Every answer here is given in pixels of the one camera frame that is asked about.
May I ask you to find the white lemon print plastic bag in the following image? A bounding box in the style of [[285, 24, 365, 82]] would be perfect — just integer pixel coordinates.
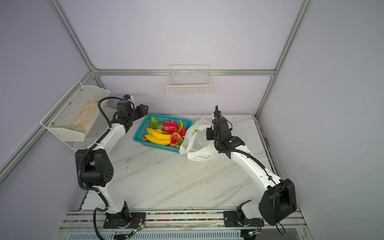
[[179, 119, 227, 162]]

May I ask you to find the yellow fake banana bunch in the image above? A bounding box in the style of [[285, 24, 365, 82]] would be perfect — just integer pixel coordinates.
[[145, 128, 172, 146]]

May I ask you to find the pink fake dragon fruit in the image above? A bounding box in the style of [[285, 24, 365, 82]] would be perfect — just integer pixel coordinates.
[[162, 120, 179, 134]]

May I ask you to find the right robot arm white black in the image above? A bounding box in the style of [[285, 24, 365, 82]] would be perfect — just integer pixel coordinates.
[[206, 112, 297, 226]]

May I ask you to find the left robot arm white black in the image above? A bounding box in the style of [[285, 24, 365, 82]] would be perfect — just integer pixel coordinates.
[[75, 95, 149, 229]]

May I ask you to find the green fake leafy fruit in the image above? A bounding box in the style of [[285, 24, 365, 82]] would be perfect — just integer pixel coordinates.
[[149, 116, 164, 130]]

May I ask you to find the teal plastic basket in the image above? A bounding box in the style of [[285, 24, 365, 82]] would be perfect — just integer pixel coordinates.
[[134, 114, 193, 153]]

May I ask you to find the lower white mesh shelf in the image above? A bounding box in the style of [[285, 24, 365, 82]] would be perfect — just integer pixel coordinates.
[[64, 114, 109, 152]]

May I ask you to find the white mesh shelf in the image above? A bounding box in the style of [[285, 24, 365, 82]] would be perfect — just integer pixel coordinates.
[[64, 114, 109, 152], [40, 82, 110, 142]]

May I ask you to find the beige cloth in shelf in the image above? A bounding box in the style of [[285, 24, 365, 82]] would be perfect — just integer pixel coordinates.
[[70, 99, 101, 134]]

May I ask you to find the upper white mesh shelf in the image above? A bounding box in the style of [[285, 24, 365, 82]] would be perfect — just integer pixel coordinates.
[[40, 82, 110, 142]]

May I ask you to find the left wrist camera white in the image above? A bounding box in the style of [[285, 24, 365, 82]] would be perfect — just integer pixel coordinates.
[[129, 100, 136, 110]]

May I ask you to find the white wire wall basket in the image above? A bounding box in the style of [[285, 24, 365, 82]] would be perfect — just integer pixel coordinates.
[[166, 65, 211, 97]]

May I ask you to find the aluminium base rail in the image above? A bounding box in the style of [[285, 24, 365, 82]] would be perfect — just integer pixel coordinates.
[[55, 210, 313, 240]]

